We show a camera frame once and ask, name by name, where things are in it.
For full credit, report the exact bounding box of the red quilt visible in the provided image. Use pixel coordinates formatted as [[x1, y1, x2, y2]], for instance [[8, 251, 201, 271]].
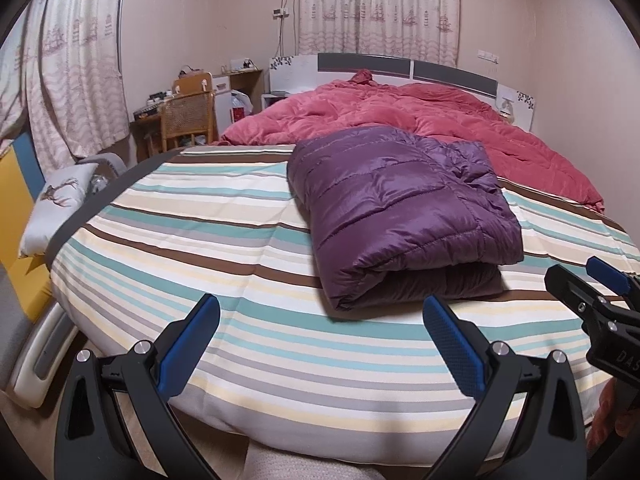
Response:
[[220, 70, 606, 213]]

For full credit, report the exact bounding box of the wooden rattan chair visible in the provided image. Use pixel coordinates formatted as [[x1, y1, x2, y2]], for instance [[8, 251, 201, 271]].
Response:
[[160, 91, 217, 153]]

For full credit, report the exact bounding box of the striped bed sheet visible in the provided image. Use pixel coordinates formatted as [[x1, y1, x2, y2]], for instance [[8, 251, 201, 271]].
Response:
[[47, 145, 640, 461]]

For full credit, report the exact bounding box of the dark desk clutter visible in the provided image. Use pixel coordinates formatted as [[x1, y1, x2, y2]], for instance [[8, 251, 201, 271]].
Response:
[[135, 92, 173, 118]]

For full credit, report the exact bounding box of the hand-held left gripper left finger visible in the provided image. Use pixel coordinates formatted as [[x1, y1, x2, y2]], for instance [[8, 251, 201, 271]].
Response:
[[52, 294, 221, 480]]

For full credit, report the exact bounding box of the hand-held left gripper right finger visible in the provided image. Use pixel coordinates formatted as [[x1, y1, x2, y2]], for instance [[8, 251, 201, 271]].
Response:
[[422, 296, 588, 480]]

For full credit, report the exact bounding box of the clear plastic bag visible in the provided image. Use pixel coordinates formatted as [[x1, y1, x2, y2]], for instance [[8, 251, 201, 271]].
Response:
[[229, 91, 253, 125]]

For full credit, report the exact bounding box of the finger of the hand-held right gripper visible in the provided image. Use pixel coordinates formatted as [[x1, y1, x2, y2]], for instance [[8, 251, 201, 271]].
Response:
[[545, 264, 608, 320], [586, 256, 640, 302]]

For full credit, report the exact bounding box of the white cabinet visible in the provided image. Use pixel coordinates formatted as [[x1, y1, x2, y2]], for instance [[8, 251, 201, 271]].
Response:
[[212, 74, 232, 136]]

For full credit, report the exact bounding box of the printed side curtain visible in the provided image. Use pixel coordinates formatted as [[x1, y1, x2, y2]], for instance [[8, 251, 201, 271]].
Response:
[[0, 0, 128, 158]]

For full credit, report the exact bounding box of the wooden desk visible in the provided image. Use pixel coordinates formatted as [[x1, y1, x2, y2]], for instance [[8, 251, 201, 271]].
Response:
[[132, 67, 263, 161]]

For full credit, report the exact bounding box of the purple down jacket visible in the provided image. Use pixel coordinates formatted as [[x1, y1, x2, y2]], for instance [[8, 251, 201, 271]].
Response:
[[286, 127, 524, 311]]

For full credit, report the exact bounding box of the white grey headboard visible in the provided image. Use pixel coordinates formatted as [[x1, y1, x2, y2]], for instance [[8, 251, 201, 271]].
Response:
[[269, 52, 536, 131]]

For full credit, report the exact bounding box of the printed window curtain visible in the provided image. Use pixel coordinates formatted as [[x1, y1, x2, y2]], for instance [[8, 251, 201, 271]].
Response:
[[297, 0, 461, 68]]

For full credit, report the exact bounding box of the deer print pillow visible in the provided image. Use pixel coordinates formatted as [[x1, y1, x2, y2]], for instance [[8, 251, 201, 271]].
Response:
[[20, 162, 96, 258]]

